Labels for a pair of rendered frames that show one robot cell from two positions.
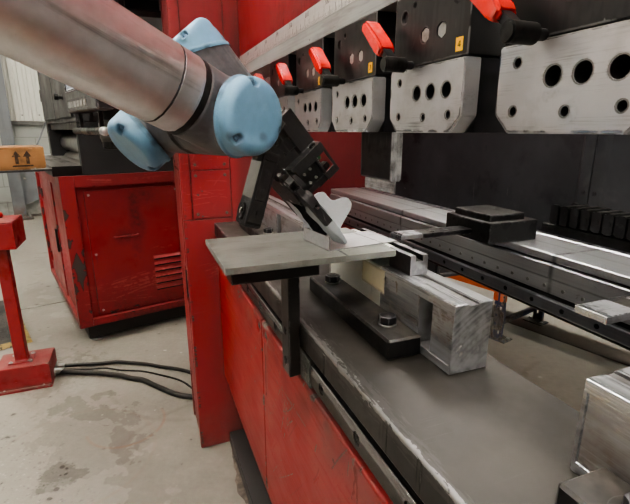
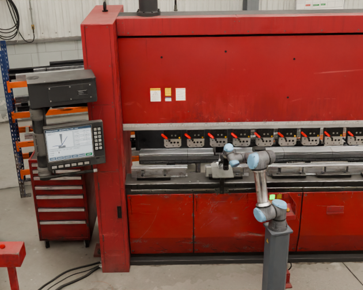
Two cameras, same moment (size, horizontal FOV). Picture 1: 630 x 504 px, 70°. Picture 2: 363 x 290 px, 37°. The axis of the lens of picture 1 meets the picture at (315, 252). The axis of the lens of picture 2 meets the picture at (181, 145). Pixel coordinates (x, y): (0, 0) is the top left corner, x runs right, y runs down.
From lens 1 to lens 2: 4.51 m
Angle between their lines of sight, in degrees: 65
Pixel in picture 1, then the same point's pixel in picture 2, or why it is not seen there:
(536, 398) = not seen: hidden behind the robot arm
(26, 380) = not seen: outside the picture
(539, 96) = (261, 142)
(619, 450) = (272, 170)
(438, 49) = (244, 136)
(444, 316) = (246, 168)
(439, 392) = (252, 178)
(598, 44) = (267, 139)
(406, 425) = not seen: hidden behind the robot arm
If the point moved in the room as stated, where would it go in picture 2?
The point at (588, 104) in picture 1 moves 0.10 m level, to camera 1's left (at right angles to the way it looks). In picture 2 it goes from (267, 143) to (264, 148)
